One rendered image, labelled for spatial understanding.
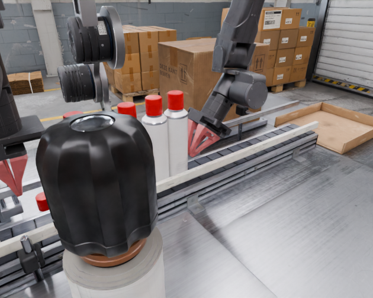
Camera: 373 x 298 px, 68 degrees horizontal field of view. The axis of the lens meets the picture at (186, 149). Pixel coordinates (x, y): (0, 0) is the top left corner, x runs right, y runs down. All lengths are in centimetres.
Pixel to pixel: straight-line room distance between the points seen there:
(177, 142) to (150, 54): 332
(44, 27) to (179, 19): 268
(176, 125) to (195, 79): 30
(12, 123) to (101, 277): 23
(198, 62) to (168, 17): 561
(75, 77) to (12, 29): 443
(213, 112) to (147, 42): 326
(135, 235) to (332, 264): 45
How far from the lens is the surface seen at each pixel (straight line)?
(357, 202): 78
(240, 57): 64
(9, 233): 61
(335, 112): 129
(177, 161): 61
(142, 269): 24
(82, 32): 96
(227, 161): 68
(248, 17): 61
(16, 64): 590
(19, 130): 40
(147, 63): 388
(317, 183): 80
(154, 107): 54
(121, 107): 50
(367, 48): 482
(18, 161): 40
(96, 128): 19
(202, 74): 86
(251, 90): 58
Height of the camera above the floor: 125
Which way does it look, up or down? 29 degrees down
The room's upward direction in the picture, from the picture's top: straight up
